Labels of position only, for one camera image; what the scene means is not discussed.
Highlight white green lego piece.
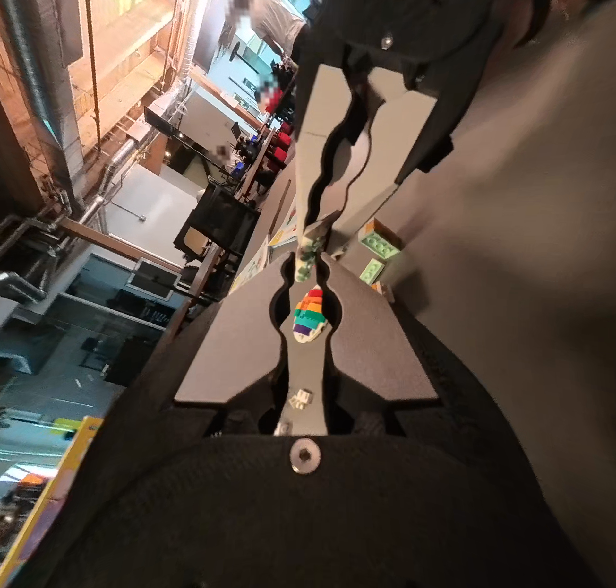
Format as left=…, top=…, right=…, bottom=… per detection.
left=296, top=232, right=322, bottom=283

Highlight silver ventilation duct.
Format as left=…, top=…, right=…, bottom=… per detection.
left=0, top=0, right=78, bottom=213

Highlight black monitor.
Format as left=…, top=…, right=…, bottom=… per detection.
left=173, top=183, right=261, bottom=261

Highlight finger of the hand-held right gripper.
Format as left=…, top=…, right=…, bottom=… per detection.
left=329, top=67, right=437, bottom=259
left=294, top=63, right=363, bottom=248

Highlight black wall screen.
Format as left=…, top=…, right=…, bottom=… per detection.
left=143, top=106, right=174, bottom=136

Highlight rainbow lego disc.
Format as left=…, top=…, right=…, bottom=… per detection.
left=291, top=284, right=333, bottom=345

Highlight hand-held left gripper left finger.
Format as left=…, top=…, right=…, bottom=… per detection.
left=173, top=252, right=296, bottom=431

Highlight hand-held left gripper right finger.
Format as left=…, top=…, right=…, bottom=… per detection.
left=318, top=252, right=440, bottom=431

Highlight row of red chairs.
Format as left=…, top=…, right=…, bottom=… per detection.
left=262, top=87, right=295, bottom=179

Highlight lego instruction booklet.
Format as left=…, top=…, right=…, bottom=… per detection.
left=230, top=248, right=285, bottom=294
left=267, top=198, right=301, bottom=252

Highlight short mint lego plate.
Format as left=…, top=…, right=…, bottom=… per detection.
left=358, top=220, right=404, bottom=261

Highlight yellow lego box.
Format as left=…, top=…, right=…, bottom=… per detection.
left=0, top=417, right=104, bottom=588

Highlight framed wall display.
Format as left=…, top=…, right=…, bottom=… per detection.
left=126, top=258, right=183, bottom=302

